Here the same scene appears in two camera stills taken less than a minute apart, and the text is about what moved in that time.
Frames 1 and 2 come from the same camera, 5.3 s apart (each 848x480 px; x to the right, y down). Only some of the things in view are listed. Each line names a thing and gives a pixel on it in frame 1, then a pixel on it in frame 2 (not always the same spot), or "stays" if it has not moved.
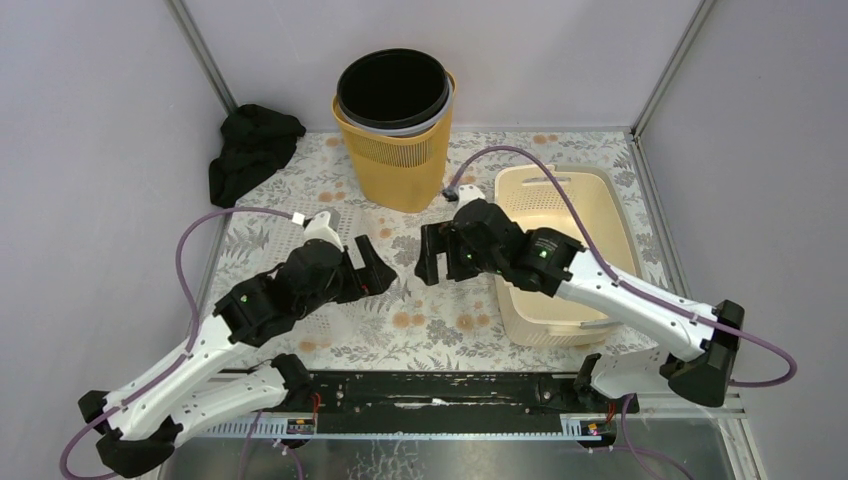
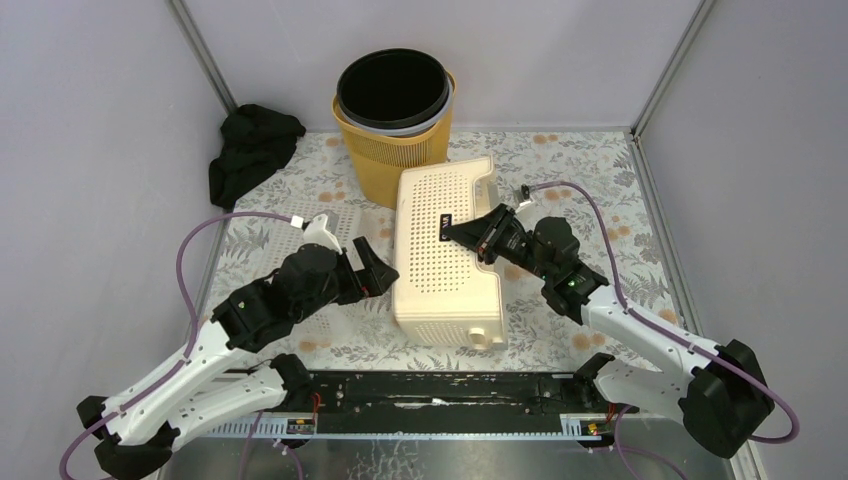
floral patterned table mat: [457, 324] stays
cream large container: [603, 204] to [443, 291]
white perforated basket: [283, 223] stays
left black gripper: [354, 274] stays
